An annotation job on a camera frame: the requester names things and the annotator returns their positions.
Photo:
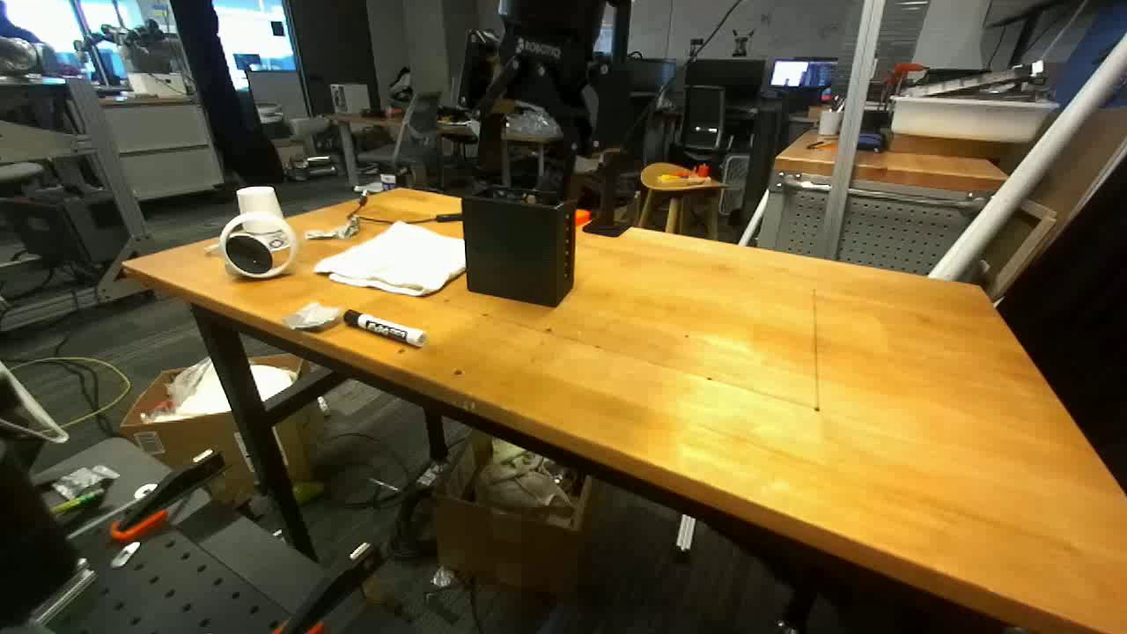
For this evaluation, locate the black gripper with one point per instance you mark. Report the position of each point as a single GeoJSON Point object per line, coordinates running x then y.
{"type": "Point", "coordinates": [533, 146]}

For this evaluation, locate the black perforated box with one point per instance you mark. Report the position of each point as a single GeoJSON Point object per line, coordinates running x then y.
{"type": "Point", "coordinates": [515, 251]}

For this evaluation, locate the white cloth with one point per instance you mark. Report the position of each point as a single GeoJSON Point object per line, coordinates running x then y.
{"type": "Point", "coordinates": [392, 258]}

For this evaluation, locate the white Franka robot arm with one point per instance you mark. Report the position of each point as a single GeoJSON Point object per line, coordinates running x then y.
{"type": "Point", "coordinates": [550, 30]}

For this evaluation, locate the open cardboard box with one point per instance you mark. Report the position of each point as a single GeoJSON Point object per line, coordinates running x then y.
{"type": "Point", "coordinates": [506, 548]}

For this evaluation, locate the cardboard box with plastic bag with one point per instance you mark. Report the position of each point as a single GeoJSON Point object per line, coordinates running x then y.
{"type": "Point", "coordinates": [189, 442]}

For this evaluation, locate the orange block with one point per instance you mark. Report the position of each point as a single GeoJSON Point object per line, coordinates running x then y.
{"type": "Point", "coordinates": [583, 218]}

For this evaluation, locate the round wooden stool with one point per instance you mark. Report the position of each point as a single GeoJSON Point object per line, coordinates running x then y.
{"type": "Point", "coordinates": [672, 176]}

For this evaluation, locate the black computer tower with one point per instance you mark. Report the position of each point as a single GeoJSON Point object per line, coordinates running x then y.
{"type": "Point", "coordinates": [704, 118]}

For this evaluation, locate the black and white marker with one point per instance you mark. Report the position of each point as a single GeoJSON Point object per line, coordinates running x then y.
{"type": "Point", "coordinates": [387, 328]}

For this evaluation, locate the lit computer monitor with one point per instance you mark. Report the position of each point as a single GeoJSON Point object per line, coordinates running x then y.
{"type": "Point", "coordinates": [798, 74]}

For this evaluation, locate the small crumpled foil piece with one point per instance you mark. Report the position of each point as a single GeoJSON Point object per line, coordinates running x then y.
{"type": "Point", "coordinates": [313, 315]}

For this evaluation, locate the white mug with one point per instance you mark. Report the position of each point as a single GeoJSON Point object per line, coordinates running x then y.
{"type": "Point", "coordinates": [258, 239]}

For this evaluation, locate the white upright pole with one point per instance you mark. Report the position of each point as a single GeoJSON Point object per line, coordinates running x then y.
{"type": "Point", "coordinates": [851, 118]}

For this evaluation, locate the wooden workbench with pegboard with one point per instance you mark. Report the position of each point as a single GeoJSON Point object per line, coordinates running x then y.
{"type": "Point", "coordinates": [892, 164]}

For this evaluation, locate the white cabinet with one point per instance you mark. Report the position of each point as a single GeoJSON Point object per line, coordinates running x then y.
{"type": "Point", "coordinates": [162, 146]}

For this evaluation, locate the white plastic bag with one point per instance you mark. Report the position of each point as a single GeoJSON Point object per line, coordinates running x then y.
{"type": "Point", "coordinates": [206, 392]}

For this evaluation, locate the grey shelf rack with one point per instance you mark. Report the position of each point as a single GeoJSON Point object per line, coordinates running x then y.
{"type": "Point", "coordinates": [108, 176]}

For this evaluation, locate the white plastic bin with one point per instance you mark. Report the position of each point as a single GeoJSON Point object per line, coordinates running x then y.
{"type": "Point", "coordinates": [972, 118]}

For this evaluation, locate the black clamp with orange tips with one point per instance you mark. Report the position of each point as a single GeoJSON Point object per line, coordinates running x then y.
{"type": "Point", "coordinates": [338, 576]}

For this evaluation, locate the white slanted pole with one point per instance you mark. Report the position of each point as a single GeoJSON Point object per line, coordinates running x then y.
{"type": "Point", "coordinates": [1033, 164]}

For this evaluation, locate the black perforated board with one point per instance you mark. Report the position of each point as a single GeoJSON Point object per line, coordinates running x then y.
{"type": "Point", "coordinates": [199, 584]}

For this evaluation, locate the white bent bar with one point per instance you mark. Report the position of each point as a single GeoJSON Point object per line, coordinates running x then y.
{"type": "Point", "coordinates": [30, 411]}

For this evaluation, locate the black metal table frame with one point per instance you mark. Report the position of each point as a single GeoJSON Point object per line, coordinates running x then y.
{"type": "Point", "coordinates": [252, 425]}

